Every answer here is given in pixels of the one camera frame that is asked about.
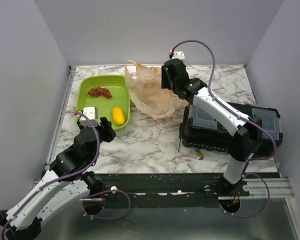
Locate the orange printed plastic bag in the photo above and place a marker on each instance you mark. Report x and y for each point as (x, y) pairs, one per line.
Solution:
(145, 88)

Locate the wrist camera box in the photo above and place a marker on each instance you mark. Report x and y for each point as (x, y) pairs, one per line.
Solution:
(177, 54)
(91, 112)

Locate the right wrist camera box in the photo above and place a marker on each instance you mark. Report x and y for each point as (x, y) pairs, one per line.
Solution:
(177, 54)

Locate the yellow fake fruit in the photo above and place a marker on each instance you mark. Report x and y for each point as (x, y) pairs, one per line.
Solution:
(118, 116)

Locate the black tool case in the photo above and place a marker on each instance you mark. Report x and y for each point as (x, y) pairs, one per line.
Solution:
(201, 131)

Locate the red fake grape bunch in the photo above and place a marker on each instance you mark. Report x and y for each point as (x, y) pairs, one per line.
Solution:
(100, 91)

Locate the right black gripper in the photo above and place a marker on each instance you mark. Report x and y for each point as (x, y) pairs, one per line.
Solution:
(164, 82)

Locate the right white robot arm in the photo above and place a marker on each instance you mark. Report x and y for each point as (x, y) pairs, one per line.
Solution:
(197, 93)

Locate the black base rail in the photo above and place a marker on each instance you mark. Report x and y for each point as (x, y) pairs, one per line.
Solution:
(153, 181)

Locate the small yellow blue connector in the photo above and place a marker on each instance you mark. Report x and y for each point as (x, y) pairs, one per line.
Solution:
(199, 154)

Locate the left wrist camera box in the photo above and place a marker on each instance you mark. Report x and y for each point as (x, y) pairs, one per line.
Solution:
(91, 112)

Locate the small green screwdriver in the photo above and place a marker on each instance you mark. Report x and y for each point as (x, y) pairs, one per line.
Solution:
(179, 142)

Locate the green plastic tray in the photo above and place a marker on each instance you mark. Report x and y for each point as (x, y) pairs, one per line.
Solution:
(120, 97)

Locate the aluminium extrusion rail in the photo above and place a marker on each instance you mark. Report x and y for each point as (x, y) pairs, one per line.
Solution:
(253, 188)

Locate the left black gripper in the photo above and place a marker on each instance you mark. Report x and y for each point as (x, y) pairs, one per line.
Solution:
(105, 129)

